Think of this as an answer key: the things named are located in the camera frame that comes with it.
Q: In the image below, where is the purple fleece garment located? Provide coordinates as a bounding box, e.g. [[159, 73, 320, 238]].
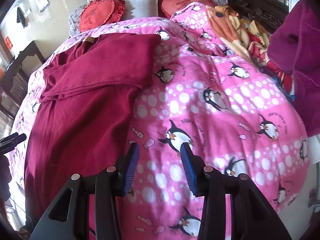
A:
[[267, 0, 319, 137]]

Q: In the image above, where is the red heart pillow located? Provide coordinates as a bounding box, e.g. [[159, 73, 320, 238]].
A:
[[158, 0, 217, 18], [79, 0, 126, 33]]

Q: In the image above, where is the white square pillow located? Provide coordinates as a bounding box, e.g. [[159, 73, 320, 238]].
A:
[[120, 0, 158, 21]]

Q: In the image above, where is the dark red fleece sweater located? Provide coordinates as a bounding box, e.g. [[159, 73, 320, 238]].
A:
[[24, 33, 161, 230]]

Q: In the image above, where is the orange cartoon blanket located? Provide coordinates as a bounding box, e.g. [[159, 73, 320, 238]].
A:
[[206, 5, 296, 101]]

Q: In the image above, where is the dark hanging cloth on wall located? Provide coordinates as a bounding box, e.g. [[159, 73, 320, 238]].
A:
[[17, 6, 26, 28]]

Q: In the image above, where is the left red heart pillow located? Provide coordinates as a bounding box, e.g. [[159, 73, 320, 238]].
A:
[[79, 0, 126, 33]]

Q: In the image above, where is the red wall sticker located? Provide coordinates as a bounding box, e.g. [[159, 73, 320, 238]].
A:
[[5, 36, 13, 50]]

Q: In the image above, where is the pink penguin blanket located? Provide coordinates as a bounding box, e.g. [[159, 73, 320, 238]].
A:
[[9, 2, 309, 239]]

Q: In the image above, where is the dark carved wooden headboard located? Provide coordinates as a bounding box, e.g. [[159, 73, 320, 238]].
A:
[[228, 0, 289, 33]]

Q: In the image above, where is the dark wooden side table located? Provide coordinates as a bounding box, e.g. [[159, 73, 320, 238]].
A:
[[1, 41, 46, 119]]

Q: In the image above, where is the right red heart pillow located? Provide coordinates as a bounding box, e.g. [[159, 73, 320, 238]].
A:
[[158, 0, 217, 18]]

